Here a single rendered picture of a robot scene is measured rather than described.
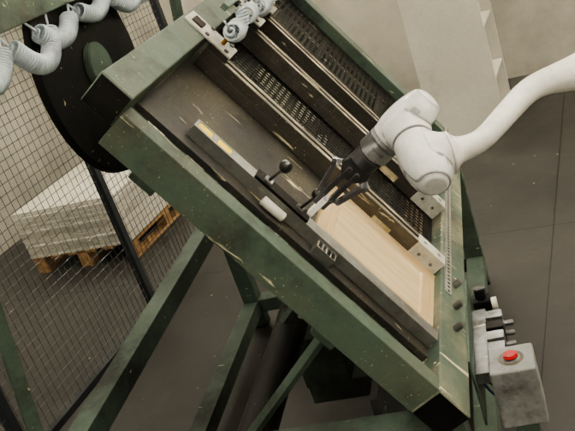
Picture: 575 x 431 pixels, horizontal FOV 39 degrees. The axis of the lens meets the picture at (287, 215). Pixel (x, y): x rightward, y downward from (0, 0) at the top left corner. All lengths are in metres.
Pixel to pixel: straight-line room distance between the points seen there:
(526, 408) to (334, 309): 0.57
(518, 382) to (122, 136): 1.20
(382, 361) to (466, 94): 4.54
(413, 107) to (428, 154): 0.16
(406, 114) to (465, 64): 4.51
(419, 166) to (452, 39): 4.61
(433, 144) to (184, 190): 0.63
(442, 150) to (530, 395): 0.73
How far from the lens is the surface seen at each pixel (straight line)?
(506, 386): 2.25
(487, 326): 2.73
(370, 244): 2.60
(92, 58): 3.10
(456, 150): 1.92
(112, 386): 3.14
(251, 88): 2.65
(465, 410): 2.31
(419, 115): 1.99
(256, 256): 2.10
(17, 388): 2.64
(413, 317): 2.43
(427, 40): 6.48
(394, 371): 2.23
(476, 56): 6.47
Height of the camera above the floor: 2.22
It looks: 21 degrees down
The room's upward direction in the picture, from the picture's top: 19 degrees counter-clockwise
